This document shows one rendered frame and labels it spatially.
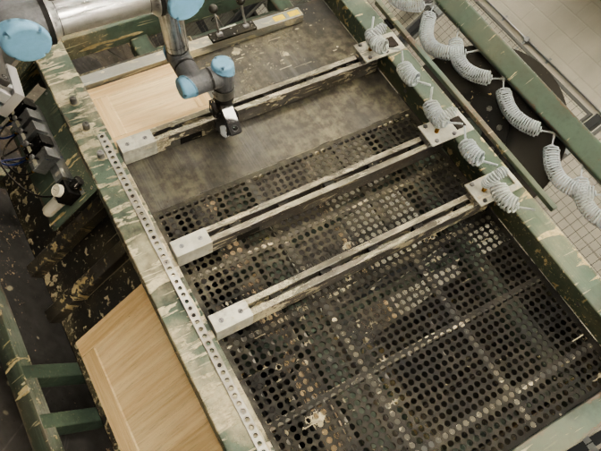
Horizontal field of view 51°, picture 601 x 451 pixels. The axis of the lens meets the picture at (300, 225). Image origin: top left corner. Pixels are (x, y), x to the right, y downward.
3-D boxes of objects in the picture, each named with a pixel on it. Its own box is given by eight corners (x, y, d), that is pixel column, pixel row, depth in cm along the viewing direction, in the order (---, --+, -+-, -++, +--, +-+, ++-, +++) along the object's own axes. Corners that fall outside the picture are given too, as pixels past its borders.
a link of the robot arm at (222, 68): (204, 57, 205) (228, 50, 208) (206, 81, 215) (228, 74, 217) (215, 74, 202) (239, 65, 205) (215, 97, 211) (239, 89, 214)
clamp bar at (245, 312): (206, 319, 200) (202, 287, 179) (495, 182, 238) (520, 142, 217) (219, 346, 196) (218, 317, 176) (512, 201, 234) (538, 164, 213)
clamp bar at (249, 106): (116, 148, 229) (105, 105, 209) (386, 50, 267) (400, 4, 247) (127, 169, 226) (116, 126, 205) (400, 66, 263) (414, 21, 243)
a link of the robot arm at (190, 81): (171, 82, 211) (201, 72, 215) (185, 106, 207) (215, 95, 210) (168, 64, 204) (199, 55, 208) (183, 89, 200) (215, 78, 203)
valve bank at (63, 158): (-24, 119, 231) (16, 73, 224) (10, 130, 244) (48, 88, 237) (20, 225, 211) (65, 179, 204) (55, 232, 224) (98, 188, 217)
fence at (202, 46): (81, 83, 243) (80, 76, 240) (297, 13, 274) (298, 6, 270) (86, 93, 241) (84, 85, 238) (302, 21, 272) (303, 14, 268)
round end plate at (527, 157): (348, 124, 300) (486, 4, 277) (352, 128, 305) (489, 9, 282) (446, 259, 268) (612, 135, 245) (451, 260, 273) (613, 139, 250)
